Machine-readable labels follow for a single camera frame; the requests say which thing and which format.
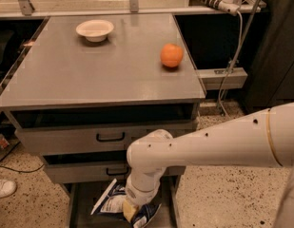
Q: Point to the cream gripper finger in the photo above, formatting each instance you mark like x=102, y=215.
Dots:
x=129, y=210

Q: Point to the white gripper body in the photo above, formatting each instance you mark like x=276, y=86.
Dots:
x=136, y=196

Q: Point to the blue chip bag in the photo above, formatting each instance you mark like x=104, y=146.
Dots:
x=111, y=204

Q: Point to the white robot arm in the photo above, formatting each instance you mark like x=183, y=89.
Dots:
x=264, y=138

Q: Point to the middle grey drawer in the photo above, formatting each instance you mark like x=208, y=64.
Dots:
x=87, y=167

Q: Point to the grey drawer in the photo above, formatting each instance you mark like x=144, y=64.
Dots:
x=84, y=195
x=87, y=167
x=98, y=129

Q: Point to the bottom grey drawer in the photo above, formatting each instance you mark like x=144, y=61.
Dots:
x=84, y=195

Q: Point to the top grey drawer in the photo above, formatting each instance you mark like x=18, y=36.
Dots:
x=98, y=129

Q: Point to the grey drawer cabinet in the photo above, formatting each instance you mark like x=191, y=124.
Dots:
x=64, y=70

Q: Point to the white sneaker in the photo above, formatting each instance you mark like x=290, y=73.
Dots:
x=7, y=188

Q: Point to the grey metal box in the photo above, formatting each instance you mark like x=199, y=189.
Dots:
x=218, y=78

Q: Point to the orange fruit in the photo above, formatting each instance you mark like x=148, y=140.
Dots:
x=171, y=55

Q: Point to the small red object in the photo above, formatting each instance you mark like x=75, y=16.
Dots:
x=3, y=142

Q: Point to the white paper bowl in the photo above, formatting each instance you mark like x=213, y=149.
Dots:
x=95, y=30

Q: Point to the dark cabinet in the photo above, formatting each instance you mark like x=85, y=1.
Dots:
x=271, y=76

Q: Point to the white spiral hose connector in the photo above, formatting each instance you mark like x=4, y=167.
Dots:
x=227, y=6

